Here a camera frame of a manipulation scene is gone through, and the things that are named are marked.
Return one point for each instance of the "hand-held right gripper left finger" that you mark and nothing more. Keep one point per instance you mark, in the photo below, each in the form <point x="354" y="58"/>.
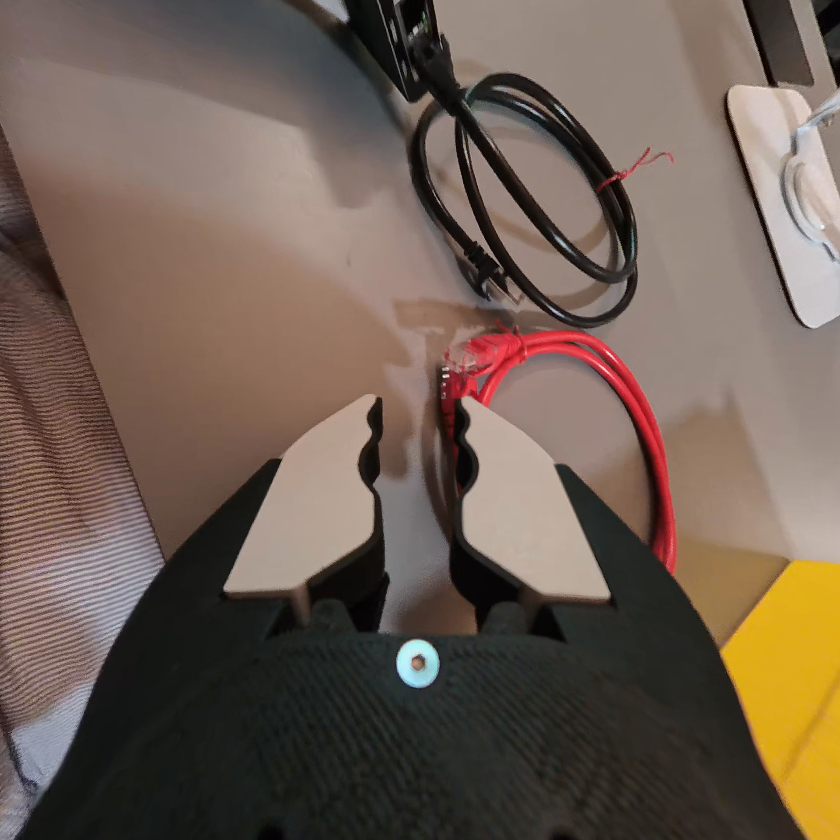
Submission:
<point x="308" y="512"/>

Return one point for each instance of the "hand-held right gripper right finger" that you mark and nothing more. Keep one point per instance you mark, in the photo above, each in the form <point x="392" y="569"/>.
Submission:
<point x="525" y="525"/>

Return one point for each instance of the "black network adapter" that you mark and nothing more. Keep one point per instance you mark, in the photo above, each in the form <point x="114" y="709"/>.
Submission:
<point x="387" y="46"/>

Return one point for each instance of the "grey desk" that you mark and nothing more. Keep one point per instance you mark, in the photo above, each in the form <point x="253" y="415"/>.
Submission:
<point x="229" y="262"/>

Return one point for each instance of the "black desk mat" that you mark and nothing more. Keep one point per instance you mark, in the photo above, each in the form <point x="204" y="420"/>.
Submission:
<point x="778" y="39"/>

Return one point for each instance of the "person's grey hoodie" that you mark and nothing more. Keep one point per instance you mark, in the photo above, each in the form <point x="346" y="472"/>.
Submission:
<point x="52" y="426"/>

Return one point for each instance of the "yellow plastic bin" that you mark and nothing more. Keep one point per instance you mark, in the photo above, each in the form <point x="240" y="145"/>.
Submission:
<point x="787" y="689"/>

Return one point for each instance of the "red twist tie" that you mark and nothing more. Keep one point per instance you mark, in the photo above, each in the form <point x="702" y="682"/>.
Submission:
<point x="630" y="167"/>

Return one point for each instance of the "white screen stand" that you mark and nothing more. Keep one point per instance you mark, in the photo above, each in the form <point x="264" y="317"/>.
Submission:
<point x="768" y="216"/>

